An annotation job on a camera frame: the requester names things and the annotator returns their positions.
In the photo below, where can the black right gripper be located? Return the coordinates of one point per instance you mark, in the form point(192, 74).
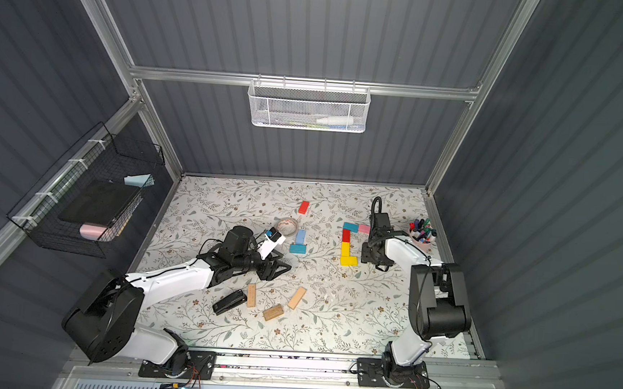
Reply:
point(380, 221)

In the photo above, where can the light wooden block slanted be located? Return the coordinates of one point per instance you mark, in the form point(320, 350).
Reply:
point(297, 298)

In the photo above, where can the white wire mesh basket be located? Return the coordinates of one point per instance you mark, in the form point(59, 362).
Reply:
point(282, 106)

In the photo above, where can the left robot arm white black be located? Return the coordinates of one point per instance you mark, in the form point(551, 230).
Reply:
point(103, 323)

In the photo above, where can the black wire wall basket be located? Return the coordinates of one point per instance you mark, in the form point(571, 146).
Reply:
point(106, 157)

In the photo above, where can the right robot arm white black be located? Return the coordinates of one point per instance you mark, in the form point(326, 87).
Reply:
point(438, 307)

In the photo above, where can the black pad in basket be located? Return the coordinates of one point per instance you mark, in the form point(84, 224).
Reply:
point(99, 203)

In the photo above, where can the black stapler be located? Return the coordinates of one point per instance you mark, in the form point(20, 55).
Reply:
point(229, 302)

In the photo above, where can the teal block small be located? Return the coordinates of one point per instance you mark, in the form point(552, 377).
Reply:
point(351, 227)

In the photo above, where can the pink sponge in basket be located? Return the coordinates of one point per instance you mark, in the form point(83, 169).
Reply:
point(92, 232)

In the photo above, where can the light blue sponge in basket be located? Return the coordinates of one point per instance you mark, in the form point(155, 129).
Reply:
point(139, 181)

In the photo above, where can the white bottle in basket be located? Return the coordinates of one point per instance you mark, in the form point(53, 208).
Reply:
point(336, 121)

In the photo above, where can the light wooden block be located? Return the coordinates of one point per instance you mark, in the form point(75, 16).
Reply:
point(251, 297)

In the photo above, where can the light blue block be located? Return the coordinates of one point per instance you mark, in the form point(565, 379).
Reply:
point(301, 237)

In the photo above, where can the white tape roll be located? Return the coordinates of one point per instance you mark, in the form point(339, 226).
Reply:
point(287, 226)

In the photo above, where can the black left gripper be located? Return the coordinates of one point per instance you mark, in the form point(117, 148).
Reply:
point(262, 263)

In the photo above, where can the pink cup of markers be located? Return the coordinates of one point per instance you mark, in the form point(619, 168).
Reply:
point(423, 233)

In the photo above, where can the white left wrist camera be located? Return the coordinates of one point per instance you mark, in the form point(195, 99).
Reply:
point(272, 239)

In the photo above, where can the yellow block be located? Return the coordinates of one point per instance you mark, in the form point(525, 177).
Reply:
point(345, 249)
point(349, 261)

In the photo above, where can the dark wooden block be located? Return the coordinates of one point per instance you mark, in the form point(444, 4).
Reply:
point(273, 312)

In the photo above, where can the red block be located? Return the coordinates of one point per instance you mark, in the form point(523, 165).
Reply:
point(303, 208)
point(346, 236)

